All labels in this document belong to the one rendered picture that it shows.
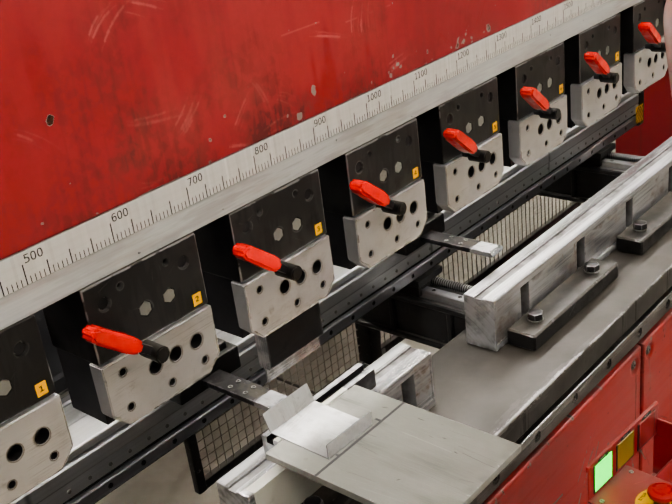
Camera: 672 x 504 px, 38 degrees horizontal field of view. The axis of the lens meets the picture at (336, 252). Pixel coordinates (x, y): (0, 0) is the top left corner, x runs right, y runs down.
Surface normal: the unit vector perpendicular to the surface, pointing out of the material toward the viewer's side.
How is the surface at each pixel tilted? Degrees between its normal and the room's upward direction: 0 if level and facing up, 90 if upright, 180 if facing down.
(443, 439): 0
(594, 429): 90
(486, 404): 0
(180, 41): 90
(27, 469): 90
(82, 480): 90
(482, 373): 0
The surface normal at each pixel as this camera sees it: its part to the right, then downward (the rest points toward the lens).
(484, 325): -0.64, 0.40
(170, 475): -0.12, -0.90
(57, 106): 0.76, 0.19
